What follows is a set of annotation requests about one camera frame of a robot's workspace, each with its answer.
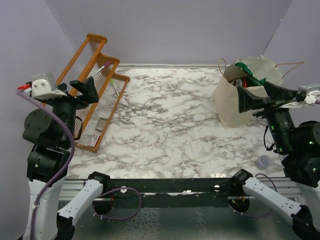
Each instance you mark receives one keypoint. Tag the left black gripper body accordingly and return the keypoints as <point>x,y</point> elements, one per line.
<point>68,105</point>

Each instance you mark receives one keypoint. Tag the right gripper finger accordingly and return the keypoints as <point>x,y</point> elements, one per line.
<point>248,101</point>
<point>276,92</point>

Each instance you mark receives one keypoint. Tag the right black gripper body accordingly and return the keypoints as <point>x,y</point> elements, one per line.
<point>270,107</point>

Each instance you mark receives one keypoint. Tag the green chips bag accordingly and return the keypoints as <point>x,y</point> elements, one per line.
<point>250,79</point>

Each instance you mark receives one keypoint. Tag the white paper bag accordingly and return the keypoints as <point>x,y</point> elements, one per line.
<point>226,95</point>

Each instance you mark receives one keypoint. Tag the red chips bag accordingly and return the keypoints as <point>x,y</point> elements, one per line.
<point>240,82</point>

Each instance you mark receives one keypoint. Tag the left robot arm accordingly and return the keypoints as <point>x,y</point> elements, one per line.
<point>51,130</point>

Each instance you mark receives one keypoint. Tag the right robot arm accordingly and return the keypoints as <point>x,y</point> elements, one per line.
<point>300,146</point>

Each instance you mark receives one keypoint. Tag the orange wooden rack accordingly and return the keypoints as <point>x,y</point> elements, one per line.
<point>86,60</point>

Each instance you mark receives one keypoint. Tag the green capped marker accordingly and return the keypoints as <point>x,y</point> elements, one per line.
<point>114,86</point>

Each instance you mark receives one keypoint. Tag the grey metal box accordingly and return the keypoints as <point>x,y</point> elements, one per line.
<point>101,124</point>

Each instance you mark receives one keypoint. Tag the pink capped marker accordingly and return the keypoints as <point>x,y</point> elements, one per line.
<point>100,69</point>

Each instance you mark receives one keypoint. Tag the red white small box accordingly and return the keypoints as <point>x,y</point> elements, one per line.
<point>93,140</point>

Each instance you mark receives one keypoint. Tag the small plastic cup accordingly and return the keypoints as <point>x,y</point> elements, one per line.
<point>263,162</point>

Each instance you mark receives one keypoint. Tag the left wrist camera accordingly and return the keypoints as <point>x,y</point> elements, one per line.
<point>42,87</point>

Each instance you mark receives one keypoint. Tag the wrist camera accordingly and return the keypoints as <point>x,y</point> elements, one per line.
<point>312,93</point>
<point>42,87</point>

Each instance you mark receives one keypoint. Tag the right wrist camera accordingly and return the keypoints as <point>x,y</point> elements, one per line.
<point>312,93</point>

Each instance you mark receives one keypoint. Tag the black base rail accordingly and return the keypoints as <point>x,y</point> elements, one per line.
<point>161,193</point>

